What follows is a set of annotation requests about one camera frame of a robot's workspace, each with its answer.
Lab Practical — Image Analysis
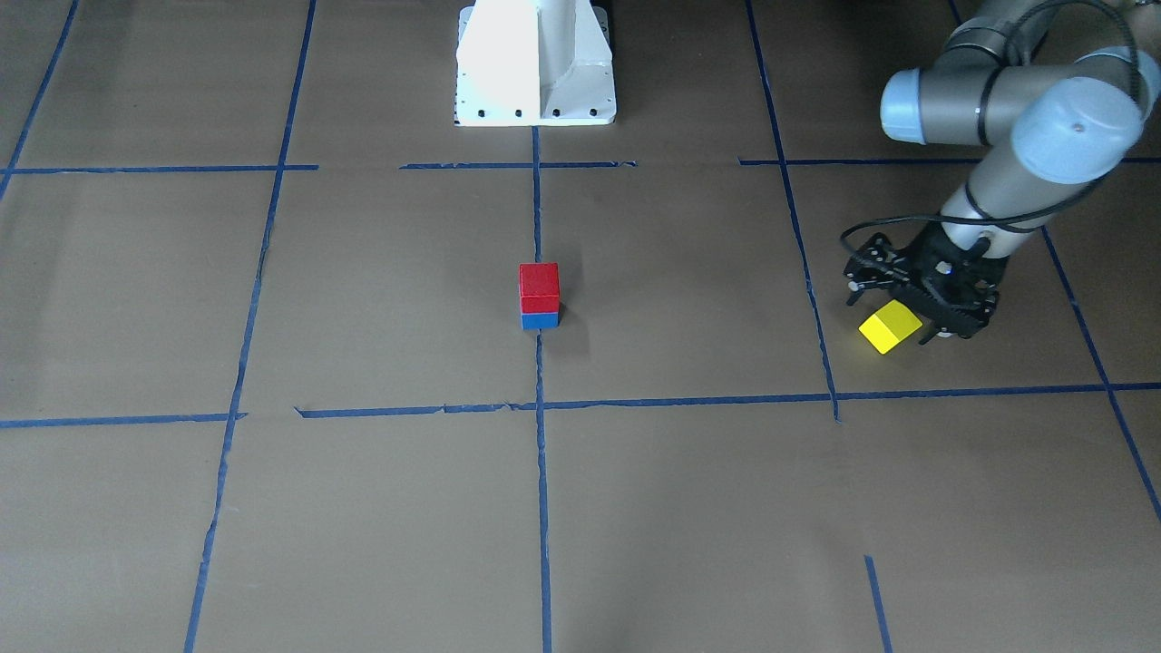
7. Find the yellow wooden cube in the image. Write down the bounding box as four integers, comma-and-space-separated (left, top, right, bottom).
858, 300, 923, 356

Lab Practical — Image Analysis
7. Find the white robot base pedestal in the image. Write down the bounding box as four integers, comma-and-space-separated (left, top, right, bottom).
454, 1, 618, 128

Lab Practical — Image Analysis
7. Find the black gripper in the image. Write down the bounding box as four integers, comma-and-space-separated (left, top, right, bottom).
894, 223, 1008, 346

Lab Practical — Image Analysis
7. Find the red wooden cube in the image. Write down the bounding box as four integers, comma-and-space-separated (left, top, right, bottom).
518, 263, 561, 315

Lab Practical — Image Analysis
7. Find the blue wooden cube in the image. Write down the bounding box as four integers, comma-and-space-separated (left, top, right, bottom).
520, 307, 562, 330

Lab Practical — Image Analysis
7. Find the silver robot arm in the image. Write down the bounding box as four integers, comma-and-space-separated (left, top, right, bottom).
848, 1, 1158, 340

